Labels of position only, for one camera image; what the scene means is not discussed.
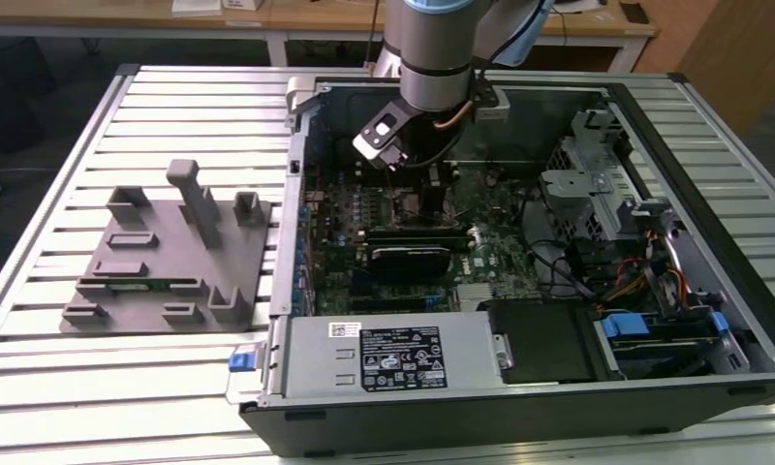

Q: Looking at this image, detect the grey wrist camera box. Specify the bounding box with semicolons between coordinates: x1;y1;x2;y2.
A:
471;86;511;123

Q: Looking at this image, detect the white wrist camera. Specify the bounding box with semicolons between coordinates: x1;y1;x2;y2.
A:
349;99;412;171

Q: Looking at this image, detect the blue case latch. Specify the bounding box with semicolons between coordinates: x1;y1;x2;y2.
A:
228;345;261;374

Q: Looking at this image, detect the long black RAM slot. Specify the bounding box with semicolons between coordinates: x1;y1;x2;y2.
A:
363;225;478;239
364;234;474;249

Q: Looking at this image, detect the wooden cabinet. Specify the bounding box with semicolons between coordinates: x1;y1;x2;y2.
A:
635;0;775;141

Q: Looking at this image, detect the CPU socket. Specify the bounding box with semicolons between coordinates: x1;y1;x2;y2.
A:
389;186;461;229

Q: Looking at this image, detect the black plastic shroud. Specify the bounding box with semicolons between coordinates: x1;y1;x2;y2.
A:
480;298;612;385

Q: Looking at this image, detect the silver power supply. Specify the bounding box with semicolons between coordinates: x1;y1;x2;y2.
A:
275;312;515;396

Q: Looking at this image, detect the small silver heatsink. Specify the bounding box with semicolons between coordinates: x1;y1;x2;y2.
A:
457;284;496;311

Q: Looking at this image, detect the black graphics card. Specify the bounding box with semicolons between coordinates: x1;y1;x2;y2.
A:
367;244;455;286

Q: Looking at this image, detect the blue disk carrier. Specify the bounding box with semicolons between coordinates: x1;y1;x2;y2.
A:
600;313;652;339

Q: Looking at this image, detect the grey parts rack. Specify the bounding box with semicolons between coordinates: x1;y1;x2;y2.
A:
60;158;279;335

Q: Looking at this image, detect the green RAM stick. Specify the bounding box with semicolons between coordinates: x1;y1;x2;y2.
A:
105;282;169;295

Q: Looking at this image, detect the coloured power wire bundle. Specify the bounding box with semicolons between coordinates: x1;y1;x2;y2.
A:
596;258;692;311

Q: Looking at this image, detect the black PC case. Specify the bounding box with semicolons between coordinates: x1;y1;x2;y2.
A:
223;72;775;459

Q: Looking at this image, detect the green motherboard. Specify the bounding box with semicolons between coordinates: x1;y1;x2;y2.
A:
300;162;560;314

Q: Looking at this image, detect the metal drive cage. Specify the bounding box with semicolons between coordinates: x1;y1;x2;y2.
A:
536;108;654;239

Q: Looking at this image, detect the metal disk bay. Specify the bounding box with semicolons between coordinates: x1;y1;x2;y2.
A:
591;309;755;382

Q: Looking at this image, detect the wooden desk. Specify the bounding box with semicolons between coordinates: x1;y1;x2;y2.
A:
0;0;660;69

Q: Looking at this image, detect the white paper sheet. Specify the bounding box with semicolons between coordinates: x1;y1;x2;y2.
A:
170;0;224;16

